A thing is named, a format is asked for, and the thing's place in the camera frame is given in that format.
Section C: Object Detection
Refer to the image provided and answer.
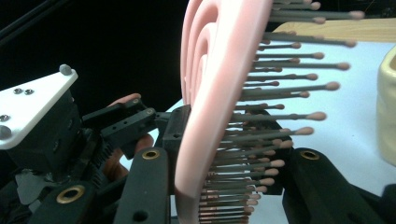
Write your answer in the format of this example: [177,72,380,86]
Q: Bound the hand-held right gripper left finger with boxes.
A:
[113,147,172,224]

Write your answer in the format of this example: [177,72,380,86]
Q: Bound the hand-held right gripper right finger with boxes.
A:
[281,147,387,224]

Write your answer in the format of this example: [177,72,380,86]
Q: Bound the pink hairbrush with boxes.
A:
[173,0,366,224]

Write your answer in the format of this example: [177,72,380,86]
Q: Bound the cream square cup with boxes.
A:
[376,46,396,168]

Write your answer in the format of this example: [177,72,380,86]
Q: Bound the wooden table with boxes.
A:
[274,17,396,44]

